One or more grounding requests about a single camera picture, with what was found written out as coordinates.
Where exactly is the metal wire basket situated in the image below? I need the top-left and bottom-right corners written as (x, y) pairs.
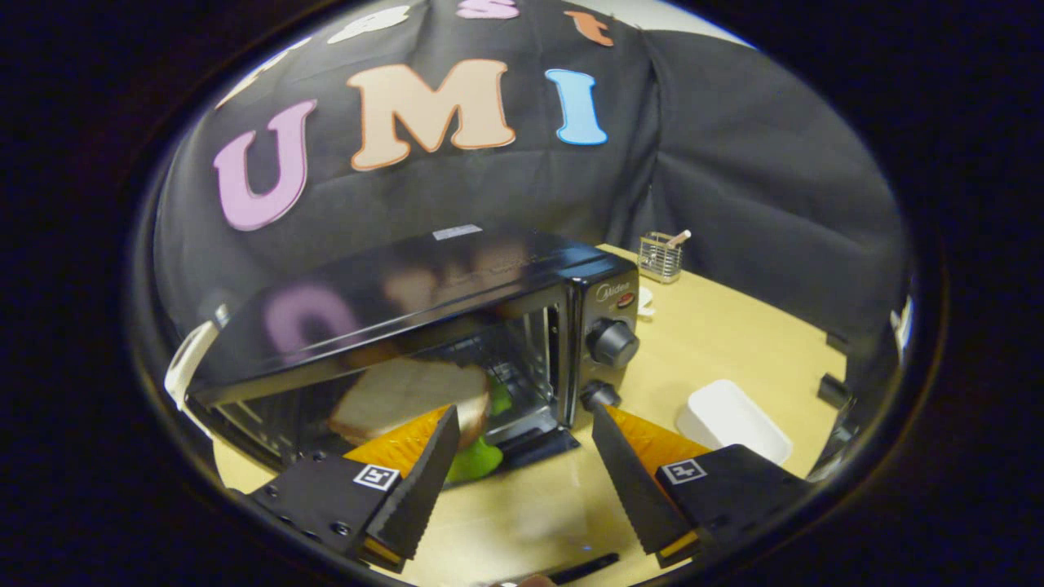
top-left (637, 230), bottom-right (693, 285)

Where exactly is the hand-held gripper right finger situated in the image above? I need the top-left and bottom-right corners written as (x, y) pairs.
top-left (591, 401), bottom-right (815, 572)

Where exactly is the white rectangular dish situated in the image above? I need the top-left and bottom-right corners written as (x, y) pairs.
top-left (675, 378), bottom-right (794, 467)

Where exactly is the white bread lettuce sandwich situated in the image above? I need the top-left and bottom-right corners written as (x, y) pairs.
top-left (328, 359), bottom-right (508, 484)

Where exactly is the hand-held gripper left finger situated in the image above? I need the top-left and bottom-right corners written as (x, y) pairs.
top-left (243, 404), bottom-right (462, 574)

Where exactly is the black toaster oven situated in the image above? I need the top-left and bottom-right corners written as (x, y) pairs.
top-left (186, 228), bottom-right (642, 586)

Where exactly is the black backdrop cloth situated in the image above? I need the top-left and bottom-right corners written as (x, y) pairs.
top-left (151, 0), bottom-right (910, 360)

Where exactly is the white pop-up toaster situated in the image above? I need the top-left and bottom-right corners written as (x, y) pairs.
top-left (164, 320), bottom-right (219, 413)

